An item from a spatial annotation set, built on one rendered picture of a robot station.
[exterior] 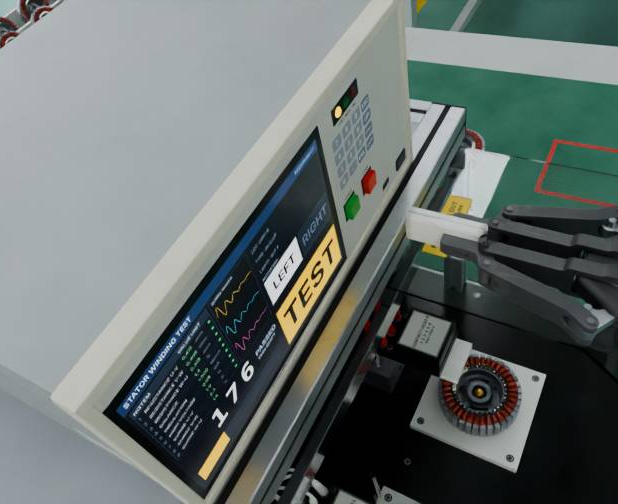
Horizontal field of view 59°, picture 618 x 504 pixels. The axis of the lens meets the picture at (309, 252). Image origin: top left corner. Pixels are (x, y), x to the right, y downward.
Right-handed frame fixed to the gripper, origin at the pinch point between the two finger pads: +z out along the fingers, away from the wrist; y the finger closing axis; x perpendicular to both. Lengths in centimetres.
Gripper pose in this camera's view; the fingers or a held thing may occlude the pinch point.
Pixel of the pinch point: (445, 231)
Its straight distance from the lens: 50.4
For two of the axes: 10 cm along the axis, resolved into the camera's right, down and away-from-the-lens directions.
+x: -1.9, -6.2, -7.6
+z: -8.6, -2.6, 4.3
